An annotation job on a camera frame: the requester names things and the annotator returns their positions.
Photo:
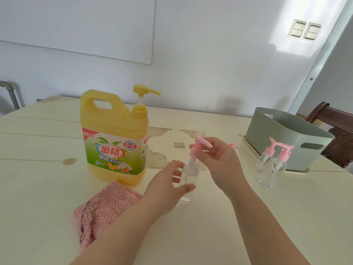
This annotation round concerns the small clear plastic bottle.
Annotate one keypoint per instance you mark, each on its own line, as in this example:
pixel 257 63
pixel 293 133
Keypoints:
pixel 271 175
pixel 187 173
pixel 262 162

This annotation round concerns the person's left hand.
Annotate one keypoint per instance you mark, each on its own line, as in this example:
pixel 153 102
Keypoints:
pixel 162 190

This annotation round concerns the person's left forearm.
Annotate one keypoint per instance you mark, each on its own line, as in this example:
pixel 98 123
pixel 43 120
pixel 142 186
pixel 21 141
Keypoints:
pixel 118 234

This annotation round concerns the white door frame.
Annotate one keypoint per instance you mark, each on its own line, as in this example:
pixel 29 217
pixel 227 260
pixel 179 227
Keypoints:
pixel 311 82

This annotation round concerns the grey metal pipe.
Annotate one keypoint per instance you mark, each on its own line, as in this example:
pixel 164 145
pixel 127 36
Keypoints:
pixel 12 96

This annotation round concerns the person's right hand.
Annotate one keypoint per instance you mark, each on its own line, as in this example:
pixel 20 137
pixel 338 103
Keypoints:
pixel 223 168

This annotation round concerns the grey-green plastic basket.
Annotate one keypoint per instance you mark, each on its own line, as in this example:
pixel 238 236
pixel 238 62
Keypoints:
pixel 281 137

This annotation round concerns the pink textured cloth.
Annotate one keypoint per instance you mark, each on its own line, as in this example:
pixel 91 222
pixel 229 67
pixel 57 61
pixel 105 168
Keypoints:
pixel 107 206

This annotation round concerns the white wall switch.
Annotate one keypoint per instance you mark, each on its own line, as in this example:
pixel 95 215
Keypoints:
pixel 297 28
pixel 312 31

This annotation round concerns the white wall board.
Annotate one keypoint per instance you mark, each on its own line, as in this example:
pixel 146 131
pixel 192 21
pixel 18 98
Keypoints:
pixel 74 24

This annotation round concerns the yellow detergent jug with pump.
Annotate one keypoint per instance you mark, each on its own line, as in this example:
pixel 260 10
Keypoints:
pixel 115 121

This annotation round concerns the person's right forearm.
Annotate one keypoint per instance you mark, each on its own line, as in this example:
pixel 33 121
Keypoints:
pixel 267 229

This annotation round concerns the pink pump dispenser head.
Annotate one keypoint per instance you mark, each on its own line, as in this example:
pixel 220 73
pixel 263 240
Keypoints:
pixel 233 146
pixel 269 150
pixel 194 151
pixel 284 154

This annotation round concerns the dark wooden chair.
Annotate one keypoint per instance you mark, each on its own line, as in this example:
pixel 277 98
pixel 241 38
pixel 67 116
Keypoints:
pixel 340 129

